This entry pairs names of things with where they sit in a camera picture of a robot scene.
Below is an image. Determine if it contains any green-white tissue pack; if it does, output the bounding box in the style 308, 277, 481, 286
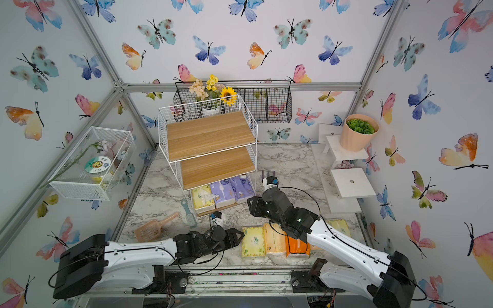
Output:
241, 227, 266, 258

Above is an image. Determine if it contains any purple tissue pack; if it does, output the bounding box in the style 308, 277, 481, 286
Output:
230, 174, 255, 204
210, 179, 236, 209

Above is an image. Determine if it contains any pale orange tissue pack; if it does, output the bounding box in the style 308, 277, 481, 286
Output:
263, 223, 287, 255

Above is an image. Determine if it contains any yellow tissue pack bottom shelf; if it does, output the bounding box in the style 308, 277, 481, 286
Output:
191, 185, 216, 214

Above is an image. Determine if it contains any bright orange tissue pack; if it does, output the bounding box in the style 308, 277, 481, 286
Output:
285, 236, 311, 257

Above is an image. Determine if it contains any yellow-green tissue pack top shelf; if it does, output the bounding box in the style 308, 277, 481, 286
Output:
326, 219, 351, 237

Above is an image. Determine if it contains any orange-yellow tissue pack top shelf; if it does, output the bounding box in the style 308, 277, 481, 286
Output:
319, 219, 333, 230

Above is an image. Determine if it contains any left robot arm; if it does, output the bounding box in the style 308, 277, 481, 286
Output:
48, 226, 245, 300

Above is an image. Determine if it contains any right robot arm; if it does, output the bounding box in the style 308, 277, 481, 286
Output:
247, 187, 417, 307

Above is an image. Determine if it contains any teal small brush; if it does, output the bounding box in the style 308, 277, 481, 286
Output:
181, 198, 197, 228

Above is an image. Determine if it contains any purple and pink garden fork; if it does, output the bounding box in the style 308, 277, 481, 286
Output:
261, 170, 276, 180

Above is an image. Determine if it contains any pink plastic scoop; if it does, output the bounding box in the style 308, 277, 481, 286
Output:
134, 212, 180, 243

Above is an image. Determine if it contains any white stepped stand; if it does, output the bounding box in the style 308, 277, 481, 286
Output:
311, 124, 376, 214

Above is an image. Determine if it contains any artificial flower bouquet in pot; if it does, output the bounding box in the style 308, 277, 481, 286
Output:
189, 75, 238, 118

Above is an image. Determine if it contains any pink pot with green plant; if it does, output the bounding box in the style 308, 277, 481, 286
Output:
340, 114, 380, 151

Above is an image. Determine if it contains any round green-lidded jar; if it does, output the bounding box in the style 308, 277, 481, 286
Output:
84, 156, 112, 184

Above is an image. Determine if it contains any artificial pink rose stem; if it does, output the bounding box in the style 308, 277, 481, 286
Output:
39, 140, 117, 190

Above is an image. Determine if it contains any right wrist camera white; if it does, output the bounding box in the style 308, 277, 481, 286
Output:
262, 176, 279, 191

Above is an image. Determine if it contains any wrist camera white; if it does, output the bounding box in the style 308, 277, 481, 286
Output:
209, 211, 224, 228
262, 176, 279, 191

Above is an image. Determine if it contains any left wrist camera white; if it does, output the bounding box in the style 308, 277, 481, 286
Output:
209, 211, 224, 228

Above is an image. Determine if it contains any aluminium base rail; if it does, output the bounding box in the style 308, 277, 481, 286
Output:
74, 265, 403, 308

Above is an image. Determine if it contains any white wire three-tier shelf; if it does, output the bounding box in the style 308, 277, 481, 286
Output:
157, 94, 259, 209

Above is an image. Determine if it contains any black wire wall basket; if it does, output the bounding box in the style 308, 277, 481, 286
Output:
173, 79, 292, 124

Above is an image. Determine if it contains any white wire wall basket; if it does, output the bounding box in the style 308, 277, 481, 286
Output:
48, 127, 136, 201

